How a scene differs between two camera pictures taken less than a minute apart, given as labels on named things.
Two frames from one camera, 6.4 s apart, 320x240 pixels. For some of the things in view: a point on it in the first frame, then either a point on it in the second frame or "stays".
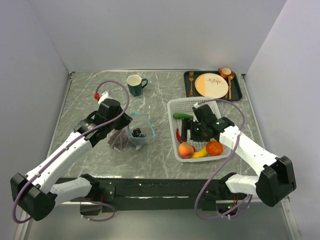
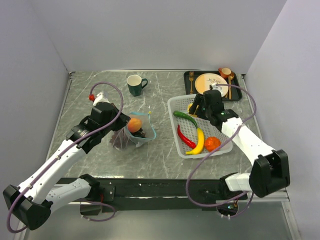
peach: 185,150 → 134,124
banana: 200,153 → 199,146
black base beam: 154,194 stays
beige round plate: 211,85 stays
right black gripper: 189,124 → 198,100
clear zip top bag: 139,130 stays
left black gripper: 125,121 stays
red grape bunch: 119,139 stays
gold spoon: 230,78 stays
